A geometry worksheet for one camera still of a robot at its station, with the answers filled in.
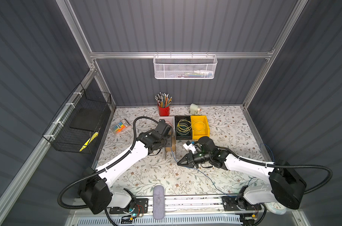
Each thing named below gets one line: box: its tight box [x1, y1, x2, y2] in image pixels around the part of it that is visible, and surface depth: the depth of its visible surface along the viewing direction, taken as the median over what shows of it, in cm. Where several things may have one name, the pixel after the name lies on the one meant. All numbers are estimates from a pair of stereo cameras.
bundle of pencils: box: [154, 91, 173, 108], surface depth 110 cm
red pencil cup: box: [158, 105, 171, 117], surface depth 111 cm
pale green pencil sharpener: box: [189, 103, 202, 116], surface depth 114 cm
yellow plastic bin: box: [190, 115, 211, 141], surface depth 106 cm
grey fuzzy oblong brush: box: [153, 185, 165, 220], surface depth 74 cm
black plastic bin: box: [174, 115, 193, 141], surface depth 101 cm
